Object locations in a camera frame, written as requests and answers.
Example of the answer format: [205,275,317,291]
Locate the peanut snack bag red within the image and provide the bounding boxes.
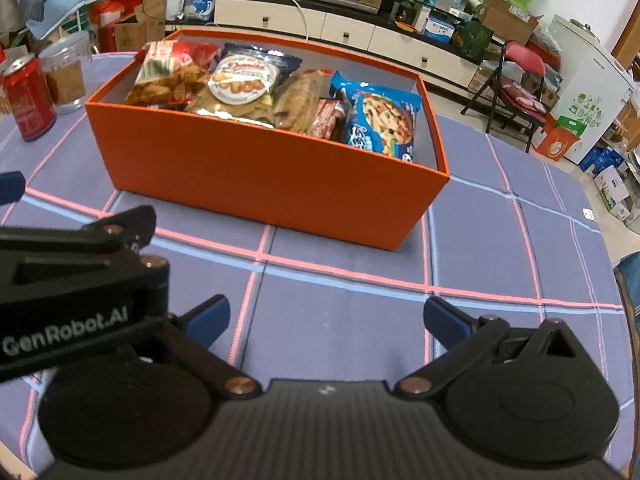
[124,40,218,107]

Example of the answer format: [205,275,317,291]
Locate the blue cookie packet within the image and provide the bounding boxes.
[330,72,422,162]

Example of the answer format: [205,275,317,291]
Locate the clear bag of nuts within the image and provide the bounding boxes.
[273,70,333,133]

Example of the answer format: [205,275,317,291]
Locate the yellow snack bag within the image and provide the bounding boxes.
[184,42,303,128]

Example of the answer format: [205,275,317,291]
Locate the dark red cookie packet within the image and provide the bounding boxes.
[307,99,349,143]

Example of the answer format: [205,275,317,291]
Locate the red soda can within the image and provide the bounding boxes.
[2,53,56,142]

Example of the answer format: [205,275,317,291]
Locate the purple plaid tablecloth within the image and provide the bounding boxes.
[0,51,632,476]

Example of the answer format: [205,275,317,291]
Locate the clear plastic jar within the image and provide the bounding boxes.
[39,30,92,115]

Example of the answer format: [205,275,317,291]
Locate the orange cardboard box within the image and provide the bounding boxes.
[86,62,450,250]

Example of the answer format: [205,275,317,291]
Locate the red folding chair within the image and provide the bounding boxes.
[460,40,547,153]

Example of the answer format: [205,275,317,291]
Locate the white tv stand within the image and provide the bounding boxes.
[214,0,478,96]

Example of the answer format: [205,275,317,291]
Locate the brown cardboard box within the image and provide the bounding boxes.
[476,0,538,46]

